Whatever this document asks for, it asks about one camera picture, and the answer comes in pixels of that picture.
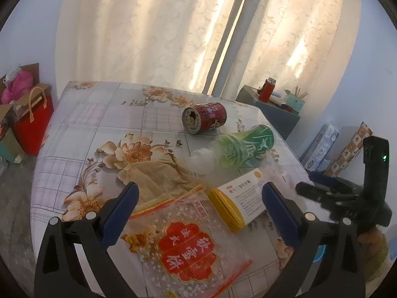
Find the white tissue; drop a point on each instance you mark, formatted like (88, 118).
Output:
(202, 161)

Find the pink plastic bag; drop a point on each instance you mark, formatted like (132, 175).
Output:
(17, 87)

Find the brown paper napkin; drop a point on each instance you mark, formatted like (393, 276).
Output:
(158, 175)

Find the red gift bag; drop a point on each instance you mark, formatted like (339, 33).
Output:
(31, 127)

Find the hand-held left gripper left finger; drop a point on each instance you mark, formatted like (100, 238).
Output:
(119, 214)

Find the floral plastic tablecloth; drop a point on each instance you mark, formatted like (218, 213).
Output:
(102, 121)

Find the orange patterned box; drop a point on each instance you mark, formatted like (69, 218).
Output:
(349, 152)

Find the teal box with sticks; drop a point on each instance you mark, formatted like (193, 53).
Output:
(296, 103)

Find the blue and white tissue pack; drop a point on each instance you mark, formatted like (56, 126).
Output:
(321, 147)

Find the yellow and white medicine box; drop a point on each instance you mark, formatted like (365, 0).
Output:
(242, 200)

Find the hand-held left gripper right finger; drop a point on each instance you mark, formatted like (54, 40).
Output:
(279, 214)

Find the blue plastic container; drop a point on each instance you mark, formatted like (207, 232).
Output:
(319, 252)

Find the open cardboard box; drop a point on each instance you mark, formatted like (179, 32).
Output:
(31, 70)

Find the grey cabinet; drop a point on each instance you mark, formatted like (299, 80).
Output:
(279, 121)

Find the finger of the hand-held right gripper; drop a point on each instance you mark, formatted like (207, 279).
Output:
(322, 194)
(325, 178)

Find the cream patterned curtain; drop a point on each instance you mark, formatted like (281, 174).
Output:
(288, 31)
(149, 28)

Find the cardboard box with green side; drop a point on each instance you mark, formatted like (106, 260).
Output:
(9, 149)

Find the red drink can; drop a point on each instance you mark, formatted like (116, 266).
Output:
(206, 116)

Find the clear red-printed plastic bag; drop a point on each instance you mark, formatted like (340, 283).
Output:
(186, 248)

